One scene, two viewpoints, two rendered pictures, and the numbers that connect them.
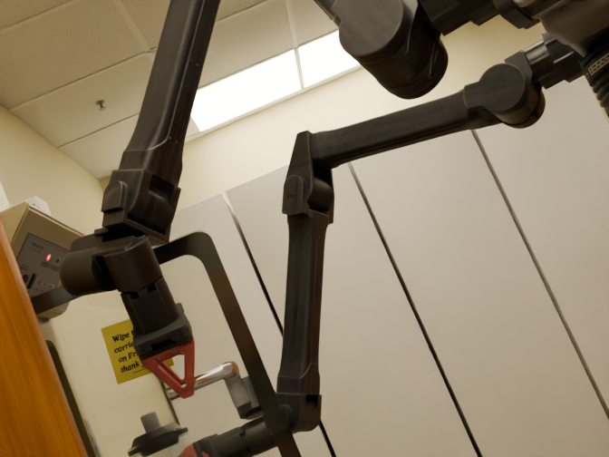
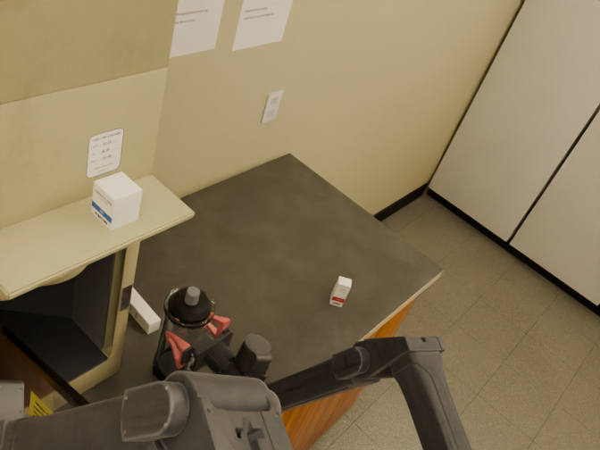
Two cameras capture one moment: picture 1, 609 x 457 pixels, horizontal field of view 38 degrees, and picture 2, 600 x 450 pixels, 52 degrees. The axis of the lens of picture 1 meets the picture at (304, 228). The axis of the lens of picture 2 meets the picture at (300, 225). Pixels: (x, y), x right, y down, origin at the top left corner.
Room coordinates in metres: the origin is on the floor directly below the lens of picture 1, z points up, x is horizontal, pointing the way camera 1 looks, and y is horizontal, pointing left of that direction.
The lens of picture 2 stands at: (0.86, -0.19, 2.17)
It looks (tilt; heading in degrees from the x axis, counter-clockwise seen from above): 38 degrees down; 29
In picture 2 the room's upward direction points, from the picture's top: 21 degrees clockwise
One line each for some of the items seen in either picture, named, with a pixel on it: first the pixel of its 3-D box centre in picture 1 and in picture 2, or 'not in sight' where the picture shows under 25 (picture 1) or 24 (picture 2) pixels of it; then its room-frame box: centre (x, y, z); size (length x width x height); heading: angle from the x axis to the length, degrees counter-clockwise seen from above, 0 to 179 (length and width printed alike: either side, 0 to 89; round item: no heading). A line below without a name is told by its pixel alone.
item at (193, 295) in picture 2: not in sight; (190, 301); (1.55, 0.38, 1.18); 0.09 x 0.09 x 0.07
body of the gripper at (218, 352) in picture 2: not in sight; (219, 358); (1.55, 0.27, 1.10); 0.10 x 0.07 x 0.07; 1
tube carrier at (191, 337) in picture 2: not in sight; (181, 336); (1.55, 0.38, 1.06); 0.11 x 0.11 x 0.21
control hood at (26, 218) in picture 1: (40, 266); (87, 249); (1.28, 0.38, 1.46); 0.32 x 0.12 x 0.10; 1
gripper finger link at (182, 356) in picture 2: not in sight; (185, 343); (1.51, 0.34, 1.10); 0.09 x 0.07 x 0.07; 91
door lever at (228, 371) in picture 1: (203, 381); not in sight; (1.13, 0.19, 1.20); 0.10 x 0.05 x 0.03; 97
